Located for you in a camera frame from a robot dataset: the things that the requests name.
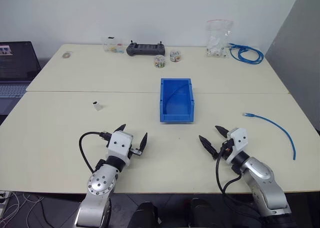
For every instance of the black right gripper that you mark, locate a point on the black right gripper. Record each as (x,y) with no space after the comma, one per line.
(227,147)

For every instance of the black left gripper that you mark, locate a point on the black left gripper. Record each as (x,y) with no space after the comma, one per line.
(135,152)

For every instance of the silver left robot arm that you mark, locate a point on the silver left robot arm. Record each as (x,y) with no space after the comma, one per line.
(98,185)

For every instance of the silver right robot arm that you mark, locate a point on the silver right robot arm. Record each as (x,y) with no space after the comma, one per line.
(262,178)

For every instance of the blue plastic storage bin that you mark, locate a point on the blue plastic storage bin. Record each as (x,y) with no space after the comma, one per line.
(166,117)

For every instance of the clear jar of colourful beads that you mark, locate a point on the clear jar of colourful beads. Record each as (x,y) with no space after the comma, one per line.
(175,56)
(159,62)

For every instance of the dark rounded shape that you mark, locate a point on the dark rounded shape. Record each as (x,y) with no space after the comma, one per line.
(145,215)

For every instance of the small white connector piece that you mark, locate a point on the small white connector piece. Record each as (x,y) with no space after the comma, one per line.
(226,55)

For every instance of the black handheld remote controller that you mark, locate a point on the black handheld remote controller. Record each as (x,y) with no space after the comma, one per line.
(146,49)

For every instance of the clear plastic parts box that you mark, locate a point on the clear plastic parts box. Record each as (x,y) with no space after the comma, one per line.
(113,46)

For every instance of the clear plastic zip bag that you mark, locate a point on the clear plastic zip bag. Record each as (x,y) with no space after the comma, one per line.
(217,37)

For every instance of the small clear tape roll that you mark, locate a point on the small clear tape roll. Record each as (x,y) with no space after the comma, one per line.
(66,55)

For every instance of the grey open laptop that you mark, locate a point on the grey open laptop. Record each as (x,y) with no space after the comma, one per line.
(15,62)

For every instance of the white power strip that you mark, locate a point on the white power strip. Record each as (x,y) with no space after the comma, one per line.
(3,200)

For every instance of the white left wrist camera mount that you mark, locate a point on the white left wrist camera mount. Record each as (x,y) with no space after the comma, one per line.
(120,144)

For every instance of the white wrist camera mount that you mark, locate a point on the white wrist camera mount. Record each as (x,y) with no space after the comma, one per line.
(120,144)
(238,139)

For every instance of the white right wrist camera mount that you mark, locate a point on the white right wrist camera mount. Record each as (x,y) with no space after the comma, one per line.
(238,139)

